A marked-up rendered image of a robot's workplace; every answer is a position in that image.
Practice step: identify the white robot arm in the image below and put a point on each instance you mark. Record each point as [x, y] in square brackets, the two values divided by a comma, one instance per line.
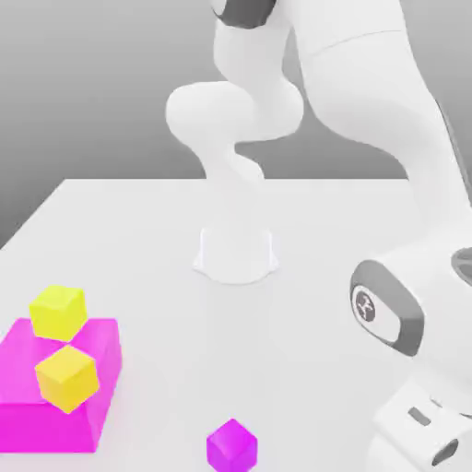
[368, 110]

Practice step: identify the small lime yellow cube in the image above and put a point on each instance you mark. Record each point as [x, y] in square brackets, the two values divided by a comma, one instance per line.
[55, 313]

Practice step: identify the small purple cube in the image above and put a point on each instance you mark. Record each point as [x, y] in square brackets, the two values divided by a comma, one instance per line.
[231, 448]

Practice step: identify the small golden yellow cube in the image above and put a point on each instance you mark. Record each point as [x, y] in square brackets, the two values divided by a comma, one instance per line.
[66, 379]

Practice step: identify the large magenta box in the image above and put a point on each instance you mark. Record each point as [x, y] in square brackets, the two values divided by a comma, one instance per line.
[44, 427]

